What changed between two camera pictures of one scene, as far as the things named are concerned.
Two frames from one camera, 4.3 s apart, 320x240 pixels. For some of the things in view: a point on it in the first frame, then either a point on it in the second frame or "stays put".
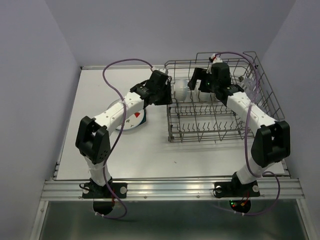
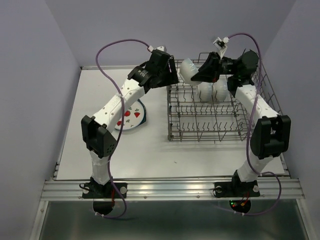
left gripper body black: [164, 95] → [165, 77]
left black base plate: [94, 190] stays put
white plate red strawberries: [133, 121] stays put
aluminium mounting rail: [72, 189] stays put
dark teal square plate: [144, 119] stays put
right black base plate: [236, 189] stays put
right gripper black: [200, 74] → [209, 71]
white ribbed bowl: [180, 88] → [188, 69]
